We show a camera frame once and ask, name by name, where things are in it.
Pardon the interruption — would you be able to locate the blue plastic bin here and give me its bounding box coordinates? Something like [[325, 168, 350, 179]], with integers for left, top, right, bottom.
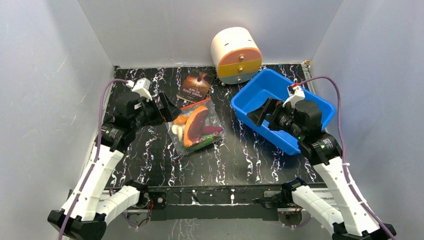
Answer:
[[231, 68, 342, 156]]

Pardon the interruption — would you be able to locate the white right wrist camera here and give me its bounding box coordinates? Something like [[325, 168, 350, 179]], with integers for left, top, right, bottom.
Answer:
[[282, 83, 305, 107]]

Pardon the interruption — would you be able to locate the round white drawer cabinet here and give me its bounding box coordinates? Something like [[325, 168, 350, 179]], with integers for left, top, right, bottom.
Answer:
[[210, 26, 263, 86]]

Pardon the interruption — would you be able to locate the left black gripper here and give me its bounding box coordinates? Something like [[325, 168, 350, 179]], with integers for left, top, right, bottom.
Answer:
[[131, 92, 182, 131]]

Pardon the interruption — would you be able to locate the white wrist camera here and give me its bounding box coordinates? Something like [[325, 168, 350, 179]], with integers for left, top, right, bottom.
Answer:
[[131, 77, 153, 102], [282, 83, 305, 107]]

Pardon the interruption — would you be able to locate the white toy garlic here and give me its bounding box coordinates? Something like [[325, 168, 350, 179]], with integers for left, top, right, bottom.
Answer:
[[171, 124, 185, 142]]

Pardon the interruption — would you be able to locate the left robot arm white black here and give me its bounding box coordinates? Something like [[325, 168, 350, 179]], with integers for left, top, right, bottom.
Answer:
[[47, 91, 181, 240]]

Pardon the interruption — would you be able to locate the clear zip bag orange zipper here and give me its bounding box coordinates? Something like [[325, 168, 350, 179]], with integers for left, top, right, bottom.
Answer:
[[166, 97, 225, 156]]

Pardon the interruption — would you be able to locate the dark red sweet potato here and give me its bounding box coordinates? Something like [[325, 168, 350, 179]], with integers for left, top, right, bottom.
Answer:
[[187, 110, 209, 142]]

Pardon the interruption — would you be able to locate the magenta purple toy vegetable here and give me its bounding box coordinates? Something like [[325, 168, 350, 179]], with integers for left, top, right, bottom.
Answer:
[[201, 125, 223, 135]]

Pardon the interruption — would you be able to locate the orange toy squash slice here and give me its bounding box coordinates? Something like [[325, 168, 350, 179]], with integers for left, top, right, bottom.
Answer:
[[183, 105, 209, 147]]

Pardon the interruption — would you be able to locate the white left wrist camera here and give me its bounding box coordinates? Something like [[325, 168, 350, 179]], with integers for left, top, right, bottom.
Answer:
[[131, 77, 153, 102]]

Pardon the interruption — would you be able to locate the dark paperback book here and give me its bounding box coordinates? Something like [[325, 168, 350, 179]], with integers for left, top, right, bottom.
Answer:
[[176, 69, 214, 103]]

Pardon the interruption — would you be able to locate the orange bumpy toy food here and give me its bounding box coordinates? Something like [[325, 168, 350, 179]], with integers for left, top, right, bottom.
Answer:
[[173, 115, 189, 125]]

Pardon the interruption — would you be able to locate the green toy pepper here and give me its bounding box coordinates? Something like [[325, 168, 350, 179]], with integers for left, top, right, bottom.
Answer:
[[186, 134, 222, 152]]

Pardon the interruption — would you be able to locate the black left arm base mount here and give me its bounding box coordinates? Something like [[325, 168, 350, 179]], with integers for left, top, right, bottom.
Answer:
[[112, 189, 167, 220]]

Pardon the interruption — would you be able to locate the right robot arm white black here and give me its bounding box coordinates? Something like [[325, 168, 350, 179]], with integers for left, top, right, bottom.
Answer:
[[247, 97, 396, 240]]

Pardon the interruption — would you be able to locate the aluminium front rail frame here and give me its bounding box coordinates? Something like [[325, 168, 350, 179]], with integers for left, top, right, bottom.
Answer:
[[59, 189, 372, 240]]

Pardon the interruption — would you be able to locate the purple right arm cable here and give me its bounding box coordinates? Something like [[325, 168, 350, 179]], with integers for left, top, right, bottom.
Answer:
[[293, 75, 398, 240]]

